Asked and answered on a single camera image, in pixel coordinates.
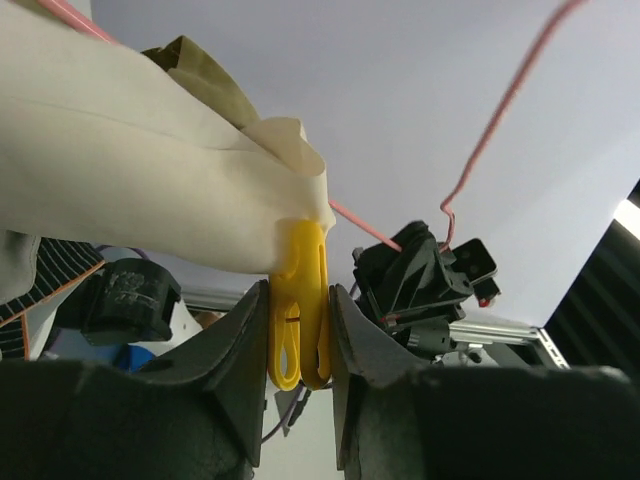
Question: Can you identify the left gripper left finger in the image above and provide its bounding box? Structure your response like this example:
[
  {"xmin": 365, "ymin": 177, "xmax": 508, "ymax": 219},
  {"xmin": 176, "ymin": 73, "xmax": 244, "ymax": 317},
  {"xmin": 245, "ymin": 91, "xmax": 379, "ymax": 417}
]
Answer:
[{"xmin": 1, "ymin": 281, "xmax": 269, "ymax": 479}]

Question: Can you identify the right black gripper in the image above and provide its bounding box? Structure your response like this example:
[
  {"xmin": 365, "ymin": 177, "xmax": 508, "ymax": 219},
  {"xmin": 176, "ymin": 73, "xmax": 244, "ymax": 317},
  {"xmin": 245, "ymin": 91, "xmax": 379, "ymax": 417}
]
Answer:
[{"xmin": 354, "ymin": 220, "xmax": 500, "ymax": 361}]

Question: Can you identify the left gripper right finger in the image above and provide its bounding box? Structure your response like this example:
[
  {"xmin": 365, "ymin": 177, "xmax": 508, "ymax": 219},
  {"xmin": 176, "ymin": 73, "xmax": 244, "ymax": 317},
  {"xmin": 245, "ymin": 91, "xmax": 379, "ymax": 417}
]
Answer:
[{"xmin": 330, "ymin": 285, "xmax": 639, "ymax": 479}]

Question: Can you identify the yellow clothespin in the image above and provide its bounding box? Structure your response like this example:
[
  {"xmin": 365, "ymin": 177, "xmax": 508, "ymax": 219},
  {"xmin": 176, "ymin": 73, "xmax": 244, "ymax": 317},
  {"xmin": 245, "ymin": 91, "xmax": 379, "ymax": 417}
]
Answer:
[{"xmin": 267, "ymin": 220, "xmax": 331, "ymax": 391}]

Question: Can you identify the olive and cream underwear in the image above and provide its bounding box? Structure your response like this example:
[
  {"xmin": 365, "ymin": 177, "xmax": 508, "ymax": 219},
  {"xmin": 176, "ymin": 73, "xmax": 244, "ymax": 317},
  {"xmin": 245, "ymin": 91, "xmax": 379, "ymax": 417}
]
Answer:
[{"xmin": 1, "ymin": 1, "xmax": 335, "ymax": 302}]

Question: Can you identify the pink wire hanger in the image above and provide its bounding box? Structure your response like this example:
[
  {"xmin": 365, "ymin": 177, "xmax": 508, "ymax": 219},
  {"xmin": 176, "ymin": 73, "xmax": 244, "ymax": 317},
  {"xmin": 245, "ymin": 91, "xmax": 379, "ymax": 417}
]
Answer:
[{"xmin": 37, "ymin": 0, "xmax": 591, "ymax": 254}]

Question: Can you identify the striped garment in basket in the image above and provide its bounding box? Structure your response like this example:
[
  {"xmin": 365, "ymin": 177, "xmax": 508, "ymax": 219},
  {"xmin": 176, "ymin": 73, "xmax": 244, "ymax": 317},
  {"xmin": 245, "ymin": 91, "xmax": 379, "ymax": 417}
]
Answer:
[{"xmin": 1, "ymin": 238, "xmax": 105, "ymax": 326}]

